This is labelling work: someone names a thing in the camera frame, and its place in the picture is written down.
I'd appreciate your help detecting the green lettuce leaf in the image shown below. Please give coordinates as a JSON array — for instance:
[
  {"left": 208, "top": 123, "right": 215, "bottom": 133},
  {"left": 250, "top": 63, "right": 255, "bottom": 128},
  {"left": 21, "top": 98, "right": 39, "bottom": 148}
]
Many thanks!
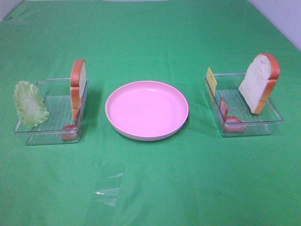
[{"left": 13, "top": 81, "right": 50, "bottom": 128}]

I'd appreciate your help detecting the toy bread slice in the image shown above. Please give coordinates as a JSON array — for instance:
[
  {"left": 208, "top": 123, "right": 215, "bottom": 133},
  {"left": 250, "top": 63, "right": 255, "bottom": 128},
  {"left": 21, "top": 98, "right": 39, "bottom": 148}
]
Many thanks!
[
  {"left": 70, "top": 59, "right": 87, "bottom": 121},
  {"left": 238, "top": 53, "right": 280, "bottom": 114}
]

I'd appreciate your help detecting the pink round plate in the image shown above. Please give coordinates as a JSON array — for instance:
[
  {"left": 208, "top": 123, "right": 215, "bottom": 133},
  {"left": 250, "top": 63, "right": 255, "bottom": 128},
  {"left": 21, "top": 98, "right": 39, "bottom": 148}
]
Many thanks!
[{"left": 105, "top": 81, "right": 189, "bottom": 141}]

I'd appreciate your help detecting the right clear plastic tray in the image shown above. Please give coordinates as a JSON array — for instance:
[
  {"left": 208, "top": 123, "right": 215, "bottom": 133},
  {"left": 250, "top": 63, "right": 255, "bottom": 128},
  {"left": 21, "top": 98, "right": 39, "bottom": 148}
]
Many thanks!
[{"left": 204, "top": 73, "right": 283, "bottom": 137}]

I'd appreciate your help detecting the green tablecloth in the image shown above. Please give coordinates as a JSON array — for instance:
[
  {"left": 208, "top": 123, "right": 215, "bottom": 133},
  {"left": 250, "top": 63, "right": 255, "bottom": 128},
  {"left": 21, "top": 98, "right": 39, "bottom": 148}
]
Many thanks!
[{"left": 0, "top": 0, "right": 301, "bottom": 226}]

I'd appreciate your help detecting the left clear plastic tray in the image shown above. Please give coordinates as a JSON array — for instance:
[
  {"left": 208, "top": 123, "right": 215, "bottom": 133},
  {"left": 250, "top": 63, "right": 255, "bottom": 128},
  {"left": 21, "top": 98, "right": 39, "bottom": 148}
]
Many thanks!
[{"left": 14, "top": 78, "right": 88, "bottom": 145}]

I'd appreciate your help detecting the bacon strip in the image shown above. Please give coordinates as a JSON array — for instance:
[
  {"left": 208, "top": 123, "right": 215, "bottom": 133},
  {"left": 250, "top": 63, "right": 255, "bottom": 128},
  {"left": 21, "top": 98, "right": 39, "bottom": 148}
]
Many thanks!
[
  {"left": 219, "top": 97, "right": 246, "bottom": 132},
  {"left": 61, "top": 98, "right": 83, "bottom": 141}
]

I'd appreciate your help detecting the clear plastic tray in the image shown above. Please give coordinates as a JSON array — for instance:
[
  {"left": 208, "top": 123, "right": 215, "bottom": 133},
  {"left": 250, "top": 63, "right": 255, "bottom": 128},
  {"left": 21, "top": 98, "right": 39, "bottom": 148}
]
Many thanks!
[
  {"left": 14, "top": 78, "right": 88, "bottom": 145},
  {"left": 204, "top": 73, "right": 283, "bottom": 137}
]

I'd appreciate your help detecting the yellow cheese slice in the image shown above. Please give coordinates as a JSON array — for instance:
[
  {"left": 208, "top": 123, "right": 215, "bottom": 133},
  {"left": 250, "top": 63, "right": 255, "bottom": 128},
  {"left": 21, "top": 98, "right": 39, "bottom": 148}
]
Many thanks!
[{"left": 206, "top": 67, "right": 217, "bottom": 96}]

